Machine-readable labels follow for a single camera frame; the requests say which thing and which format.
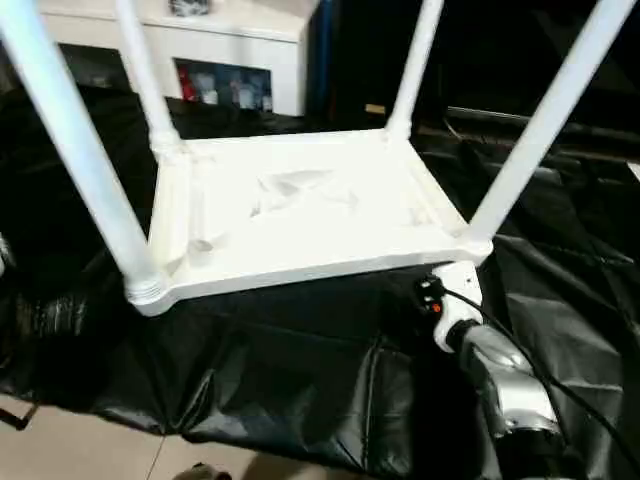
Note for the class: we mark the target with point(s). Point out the white plastic table top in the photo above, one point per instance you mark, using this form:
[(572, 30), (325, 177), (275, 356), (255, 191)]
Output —
[(300, 210)]

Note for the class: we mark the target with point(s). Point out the black mat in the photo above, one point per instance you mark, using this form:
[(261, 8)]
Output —
[(300, 380)]

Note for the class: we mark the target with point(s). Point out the large black furniture piece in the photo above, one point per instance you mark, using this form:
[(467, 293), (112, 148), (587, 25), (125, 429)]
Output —
[(500, 45)]

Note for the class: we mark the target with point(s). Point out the black robot left foot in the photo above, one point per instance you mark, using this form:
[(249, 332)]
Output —
[(205, 473)]

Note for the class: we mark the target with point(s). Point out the white cabinet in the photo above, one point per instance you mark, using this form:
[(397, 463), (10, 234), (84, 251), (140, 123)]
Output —
[(200, 45)]

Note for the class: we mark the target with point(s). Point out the dark glass bowl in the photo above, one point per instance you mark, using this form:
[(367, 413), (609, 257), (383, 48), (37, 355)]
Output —
[(190, 5)]

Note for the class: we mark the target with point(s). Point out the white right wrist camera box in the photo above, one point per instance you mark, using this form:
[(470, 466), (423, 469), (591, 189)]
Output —
[(460, 300)]

